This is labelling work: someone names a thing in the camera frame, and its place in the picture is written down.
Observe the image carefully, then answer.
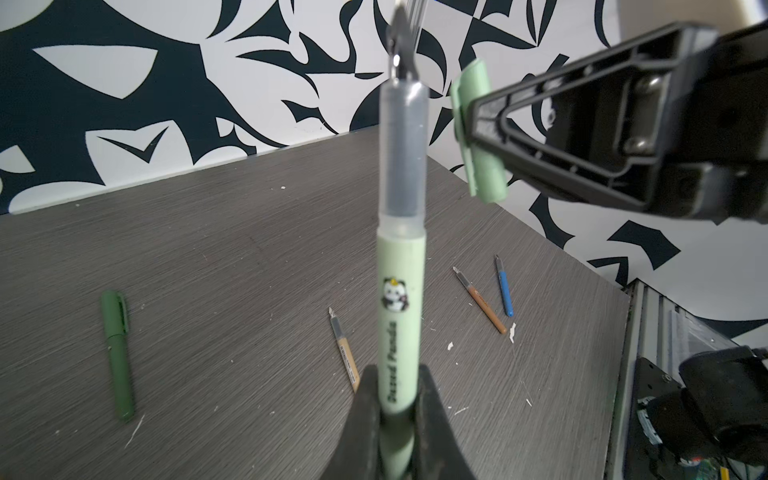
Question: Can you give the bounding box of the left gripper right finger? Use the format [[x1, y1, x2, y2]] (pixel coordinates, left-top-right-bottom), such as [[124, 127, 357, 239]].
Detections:
[[415, 364, 476, 480]]

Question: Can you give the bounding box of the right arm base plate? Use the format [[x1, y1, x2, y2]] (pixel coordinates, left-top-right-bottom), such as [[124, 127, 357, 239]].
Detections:
[[622, 357, 686, 480]]

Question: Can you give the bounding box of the tan pen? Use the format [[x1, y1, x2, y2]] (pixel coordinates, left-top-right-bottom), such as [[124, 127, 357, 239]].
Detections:
[[452, 266, 508, 335], [328, 307, 360, 392]]

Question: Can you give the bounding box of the blue pen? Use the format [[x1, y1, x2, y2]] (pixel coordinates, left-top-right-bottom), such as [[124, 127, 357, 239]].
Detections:
[[494, 254, 514, 317]]

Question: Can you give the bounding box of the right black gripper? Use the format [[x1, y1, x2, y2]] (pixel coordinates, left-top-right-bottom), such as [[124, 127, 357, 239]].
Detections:
[[478, 22, 767, 224]]

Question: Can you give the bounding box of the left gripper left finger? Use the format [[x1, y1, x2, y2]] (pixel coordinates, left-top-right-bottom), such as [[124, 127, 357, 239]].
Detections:
[[320, 365, 381, 480]]

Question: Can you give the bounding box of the green pen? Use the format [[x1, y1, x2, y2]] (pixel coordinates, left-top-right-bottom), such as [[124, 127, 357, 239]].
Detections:
[[100, 290, 135, 422], [376, 1, 428, 479]]

